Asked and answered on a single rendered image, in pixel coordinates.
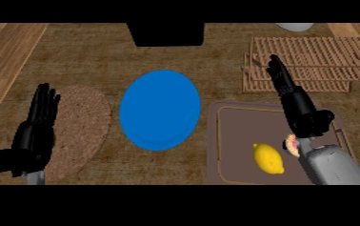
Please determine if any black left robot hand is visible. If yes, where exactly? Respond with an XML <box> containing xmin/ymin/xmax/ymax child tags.
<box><xmin>0</xmin><ymin>82</ymin><xmax>63</xmax><ymax>178</ymax></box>

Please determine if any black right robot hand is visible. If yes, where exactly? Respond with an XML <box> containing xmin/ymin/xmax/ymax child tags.
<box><xmin>264</xmin><ymin>53</ymin><xmax>336</xmax><ymax>139</ymax></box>

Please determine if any wooden tiered shelf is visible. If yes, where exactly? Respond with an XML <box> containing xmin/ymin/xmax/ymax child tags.
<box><xmin>240</xmin><ymin>36</ymin><xmax>360</xmax><ymax>93</ymax></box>

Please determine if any brown rectangular tray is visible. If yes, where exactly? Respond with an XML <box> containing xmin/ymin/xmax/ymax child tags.
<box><xmin>205</xmin><ymin>100</ymin><xmax>360</xmax><ymax>186</ymax></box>

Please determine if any brown woven round placemat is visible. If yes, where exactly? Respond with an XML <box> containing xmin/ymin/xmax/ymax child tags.
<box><xmin>42</xmin><ymin>84</ymin><xmax>112</xmax><ymax>183</ymax></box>

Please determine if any yellow lemon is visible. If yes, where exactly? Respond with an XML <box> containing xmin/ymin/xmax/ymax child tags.
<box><xmin>252</xmin><ymin>142</ymin><xmax>286</xmax><ymax>175</ymax></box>

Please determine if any white round object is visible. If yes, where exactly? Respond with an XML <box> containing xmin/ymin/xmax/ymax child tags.
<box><xmin>274</xmin><ymin>22</ymin><xmax>315</xmax><ymax>32</ymax></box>

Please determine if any blue oval plate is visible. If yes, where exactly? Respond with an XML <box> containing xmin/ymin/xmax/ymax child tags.
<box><xmin>118</xmin><ymin>69</ymin><xmax>202</xmax><ymax>153</ymax></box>

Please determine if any black appliance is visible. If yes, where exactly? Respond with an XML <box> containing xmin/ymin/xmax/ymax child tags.
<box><xmin>125</xmin><ymin>22</ymin><xmax>206</xmax><ymax>48</ymax></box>

